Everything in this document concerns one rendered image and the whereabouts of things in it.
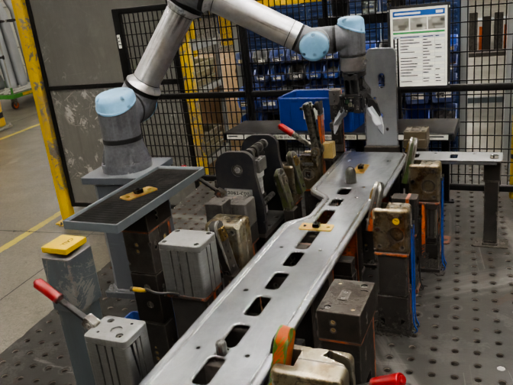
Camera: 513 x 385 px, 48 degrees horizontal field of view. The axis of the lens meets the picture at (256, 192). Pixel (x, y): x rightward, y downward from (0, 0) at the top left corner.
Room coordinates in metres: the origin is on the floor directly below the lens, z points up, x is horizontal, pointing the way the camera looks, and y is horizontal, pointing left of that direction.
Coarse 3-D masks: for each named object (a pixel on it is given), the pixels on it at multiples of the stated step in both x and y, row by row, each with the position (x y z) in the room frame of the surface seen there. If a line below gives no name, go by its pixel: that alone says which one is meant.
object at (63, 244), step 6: (54, 240) 1.03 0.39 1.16; (60, 240) 1.03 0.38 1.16; (66, 240) 1.02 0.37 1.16; (72, 240) 1.02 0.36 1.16; (78, 240) 1.02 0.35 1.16; (84, 240) 1.03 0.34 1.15; (48, 246) 1.00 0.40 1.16; (54, 246) 1.00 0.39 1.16; (60, 246) 1.00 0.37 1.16; (66, 246) 0.99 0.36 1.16; (72, 246) 1.00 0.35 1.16; (78, 246) 1.01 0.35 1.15; (48, 252) 1.00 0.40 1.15; (54, 252) 0.99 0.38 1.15; (60, 252) 0.98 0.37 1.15; (66, 252) 0.98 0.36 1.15
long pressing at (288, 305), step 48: (336, 192) 1.55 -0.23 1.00; (384, 192) 1.52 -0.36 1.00; (288, 240) 1.26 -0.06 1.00; (336, 240) 1.23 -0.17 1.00; (240, 288) 1.05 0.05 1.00; (288, 288) 1.03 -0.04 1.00; (192, 336) 0.90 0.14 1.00; (144, 384) 0.77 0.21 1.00; (192, 384) 0.76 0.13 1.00; (240, 384) 0.75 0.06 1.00
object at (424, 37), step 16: (400, 16) 2.22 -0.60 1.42; (416, 16) 2.19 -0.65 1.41; (432, 16) 2.17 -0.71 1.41; (448, 16) 2.14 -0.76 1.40; (400, 32) 2.22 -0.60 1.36; (416, 32) 2.19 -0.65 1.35; (432, 32) 2.17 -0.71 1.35; (448, 32) 2.14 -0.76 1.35; (400, 48) 2.22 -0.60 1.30; (416, 48) 2.19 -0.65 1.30; (432, 48) 2.17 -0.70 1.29; (448, 48) 2.14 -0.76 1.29; (400, 64) 2.22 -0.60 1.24; (416, 64) 2.19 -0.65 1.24; (432, 64) 2.17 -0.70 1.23; (448, 64) 2.14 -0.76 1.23; (400, 80) 2.22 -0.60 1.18; (416, 80) 2.19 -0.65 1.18; (432, 80) 2.17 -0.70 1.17; (448, 80) 2.14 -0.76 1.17
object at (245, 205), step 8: (232, 200) 1.37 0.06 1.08; (240, 200) 1.36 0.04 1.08; (248, 200) 1.36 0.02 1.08; (232, 208) 1.34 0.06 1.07; (240, 208) 1.33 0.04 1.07; (248, 208) 1.34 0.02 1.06; (248, 216) 1.34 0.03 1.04; (256, 224) 1.37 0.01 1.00; (256, 232) 1.37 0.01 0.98; (256, 240) 1.37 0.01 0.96
